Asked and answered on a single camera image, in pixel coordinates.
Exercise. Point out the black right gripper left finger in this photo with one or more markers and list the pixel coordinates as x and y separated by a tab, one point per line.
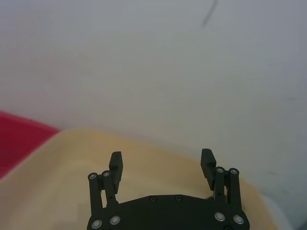
116	167

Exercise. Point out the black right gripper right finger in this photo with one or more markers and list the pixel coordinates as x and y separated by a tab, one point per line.
208	167

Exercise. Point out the cream vacuum bottle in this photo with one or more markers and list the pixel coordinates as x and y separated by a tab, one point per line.
60	182

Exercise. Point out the pink cup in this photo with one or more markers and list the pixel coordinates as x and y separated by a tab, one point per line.
19	141

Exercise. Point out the white tablecloth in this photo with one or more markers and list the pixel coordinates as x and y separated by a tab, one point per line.
153	72

